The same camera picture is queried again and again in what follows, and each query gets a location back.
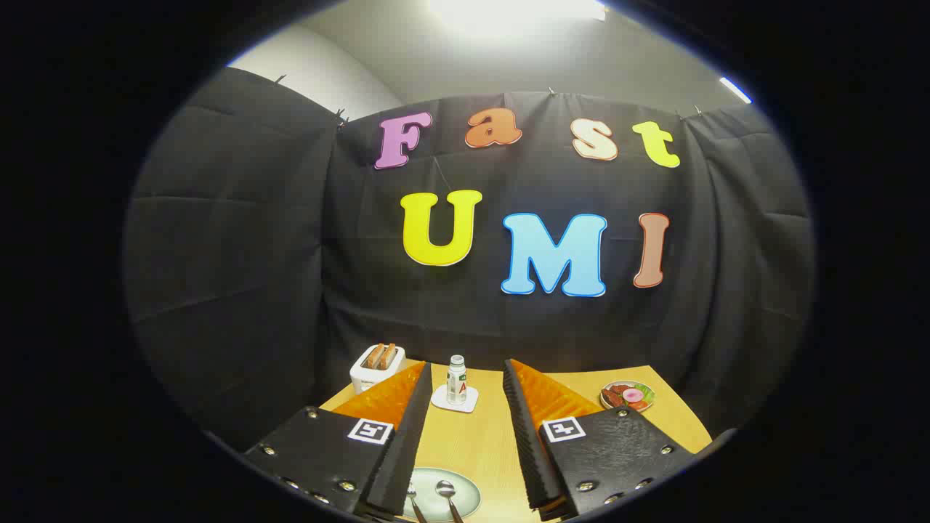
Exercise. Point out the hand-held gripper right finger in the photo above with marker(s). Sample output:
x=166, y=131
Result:
x=527, y=443

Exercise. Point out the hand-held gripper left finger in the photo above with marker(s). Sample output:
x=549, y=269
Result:
x=407, y=443

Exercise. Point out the metal spoon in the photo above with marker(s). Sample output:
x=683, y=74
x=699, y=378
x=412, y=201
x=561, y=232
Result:
x=445, y=489

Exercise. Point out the metal fork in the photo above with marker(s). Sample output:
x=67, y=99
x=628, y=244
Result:
x=414, y=503

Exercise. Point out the white square coaster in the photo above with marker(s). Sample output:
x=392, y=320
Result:
x=442, y=399

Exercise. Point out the white drink bottle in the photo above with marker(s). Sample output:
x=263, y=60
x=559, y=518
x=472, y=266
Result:
x=456, y=385

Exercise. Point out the white toaster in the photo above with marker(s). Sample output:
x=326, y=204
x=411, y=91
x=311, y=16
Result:
x=367, y=378

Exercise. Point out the pale green plate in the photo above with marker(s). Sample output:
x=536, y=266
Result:
x=468, y=497

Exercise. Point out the brown toast slice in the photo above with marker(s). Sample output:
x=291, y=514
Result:
x=389, y=354
x=374, y=356

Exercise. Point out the plate of meat and vegetables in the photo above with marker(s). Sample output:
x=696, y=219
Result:
x=626, y=396

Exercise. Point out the small ceiling light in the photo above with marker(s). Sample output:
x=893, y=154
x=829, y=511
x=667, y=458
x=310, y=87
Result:
x=734, y=89

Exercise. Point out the ceiling light panel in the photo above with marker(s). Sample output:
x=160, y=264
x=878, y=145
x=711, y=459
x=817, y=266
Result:
x=508, y=11

